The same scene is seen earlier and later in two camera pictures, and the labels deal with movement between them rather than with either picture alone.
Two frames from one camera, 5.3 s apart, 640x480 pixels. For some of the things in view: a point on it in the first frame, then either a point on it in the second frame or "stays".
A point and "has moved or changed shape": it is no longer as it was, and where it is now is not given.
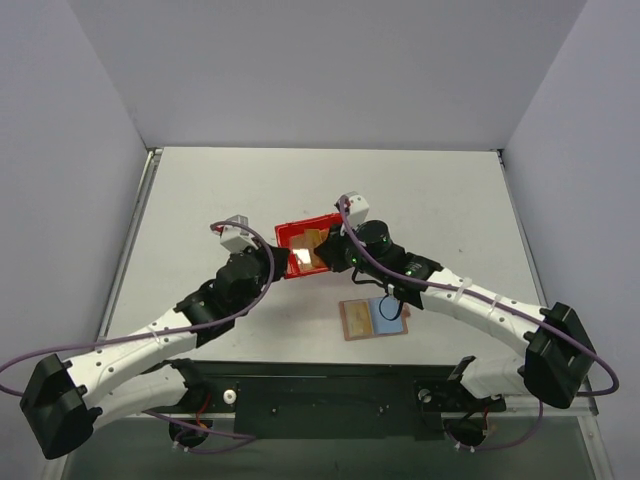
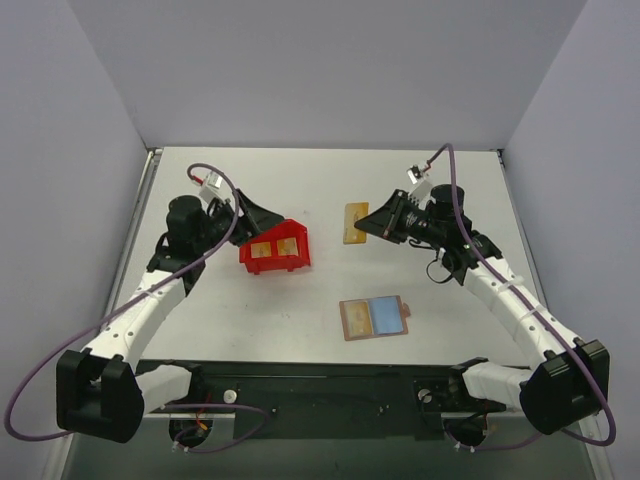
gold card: x=303 y=255 -> x=287 y=247
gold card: x=358 y=318 stays
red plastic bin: x=285 y=232 has moved or changed shape
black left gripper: x=273 y=260 -> x=242 y=211
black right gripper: x=335 y=251 -> x=396 y=216
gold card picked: x=312 y=237 has moved or changed shape
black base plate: x=347 y=401 stays
